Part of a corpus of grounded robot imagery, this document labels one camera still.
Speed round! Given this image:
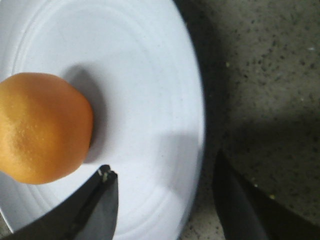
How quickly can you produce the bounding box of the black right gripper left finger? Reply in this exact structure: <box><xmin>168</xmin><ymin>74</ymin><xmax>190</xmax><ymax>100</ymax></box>
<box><xmin>5</xmin><ymin>165</ymin><xmax>119</xmax><ymax>240</ymax></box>

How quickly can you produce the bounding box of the orange fruit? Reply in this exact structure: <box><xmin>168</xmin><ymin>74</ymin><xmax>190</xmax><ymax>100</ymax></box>
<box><xmin>0</xmin><ymin>72</ymin><xmax>94</xmax><ymax>185</ymax></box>

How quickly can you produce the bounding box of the light blue plate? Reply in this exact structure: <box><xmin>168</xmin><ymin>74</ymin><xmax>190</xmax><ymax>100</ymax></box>
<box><xmin>0</xmin><ymin>0</ymin><xmax>205</xmax><ymax>240</ymax></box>

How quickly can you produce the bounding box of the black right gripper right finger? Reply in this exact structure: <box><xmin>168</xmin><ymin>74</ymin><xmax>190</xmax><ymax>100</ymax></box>
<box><xmin>212</xmin><ymin>150</ymin><xmax>320</xmax><ymax>240</ymax></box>

